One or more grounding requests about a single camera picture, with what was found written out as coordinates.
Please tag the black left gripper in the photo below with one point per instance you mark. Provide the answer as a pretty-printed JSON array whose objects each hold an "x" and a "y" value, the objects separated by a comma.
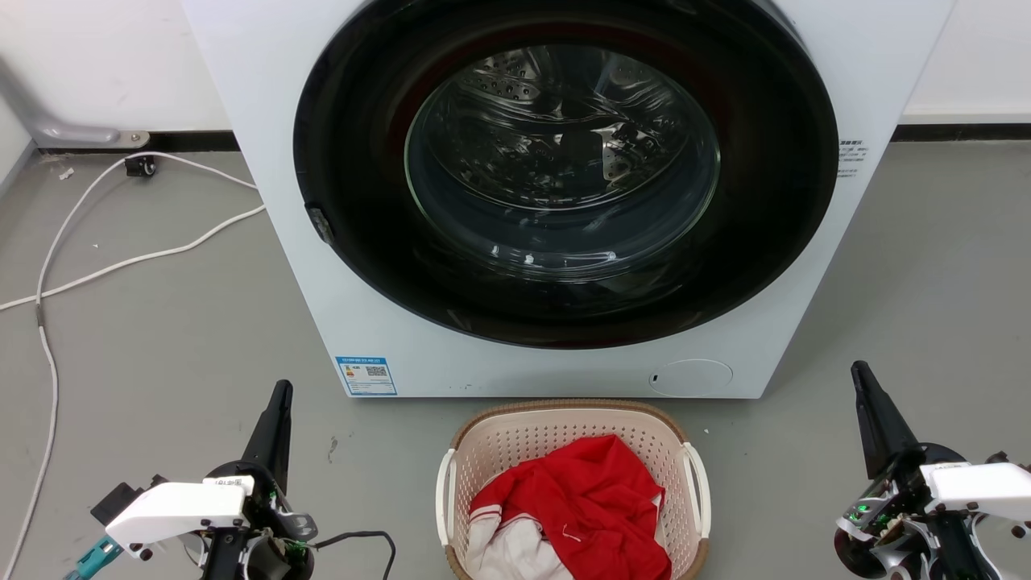
[{"x": 278, "y": 524}]

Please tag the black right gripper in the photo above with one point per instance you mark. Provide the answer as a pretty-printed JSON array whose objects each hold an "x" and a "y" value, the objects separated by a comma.
[{"x": 882, "y": 515}]

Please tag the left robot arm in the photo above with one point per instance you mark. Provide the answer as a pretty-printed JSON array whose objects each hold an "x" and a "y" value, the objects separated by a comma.
[{"x": 221, "y": 560}]

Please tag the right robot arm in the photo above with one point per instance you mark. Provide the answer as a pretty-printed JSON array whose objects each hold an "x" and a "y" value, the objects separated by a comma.
[{"x": 958, "y": 552}]

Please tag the beige plastic laundry basket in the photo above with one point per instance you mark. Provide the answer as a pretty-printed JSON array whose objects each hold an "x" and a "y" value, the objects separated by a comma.
[{"x": 515, "y": 435}]

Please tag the blue energy label sticker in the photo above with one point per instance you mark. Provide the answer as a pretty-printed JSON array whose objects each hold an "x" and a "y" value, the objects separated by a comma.
[{"x": 366, "y": 376}]

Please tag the round white filter cover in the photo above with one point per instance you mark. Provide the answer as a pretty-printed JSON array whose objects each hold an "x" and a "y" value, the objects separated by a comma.
[{"x": 691, "y": 378}]

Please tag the round black glass washer door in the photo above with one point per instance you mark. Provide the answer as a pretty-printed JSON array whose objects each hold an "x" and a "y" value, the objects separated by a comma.
[{"x": 362, "y": 242}]

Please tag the white garment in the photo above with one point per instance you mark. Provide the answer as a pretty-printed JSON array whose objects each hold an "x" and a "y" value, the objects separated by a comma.
[{"x": 506, "y": 554}]

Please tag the small printed text label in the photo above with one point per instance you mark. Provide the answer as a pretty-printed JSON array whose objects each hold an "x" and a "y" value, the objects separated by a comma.
[{"x": 850, "y": 157}]

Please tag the red garment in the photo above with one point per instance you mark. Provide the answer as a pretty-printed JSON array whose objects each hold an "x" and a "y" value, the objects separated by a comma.
[{"x": 596, "y": 499}]

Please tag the white front-load washing machine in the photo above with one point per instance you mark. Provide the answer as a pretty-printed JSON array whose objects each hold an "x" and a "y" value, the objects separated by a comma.
[{"x": 258, "y": 97}]

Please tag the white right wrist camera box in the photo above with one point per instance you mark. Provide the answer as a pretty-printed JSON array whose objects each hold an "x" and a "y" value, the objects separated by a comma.
[{"x": 983, "y": 487}]

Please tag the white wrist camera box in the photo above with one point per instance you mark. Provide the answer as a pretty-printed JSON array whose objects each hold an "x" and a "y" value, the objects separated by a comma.
[
  {"x": 177, "y": 509},
  {"x": 983, "y": 487}
]

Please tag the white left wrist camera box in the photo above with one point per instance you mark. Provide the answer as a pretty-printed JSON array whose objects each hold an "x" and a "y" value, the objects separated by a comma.
[{"x": 177, "y": 509}]

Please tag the grey metal floor bracket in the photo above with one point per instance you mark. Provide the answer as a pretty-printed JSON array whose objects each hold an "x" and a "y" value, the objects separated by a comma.
[{"x": 56, "y": 129}]

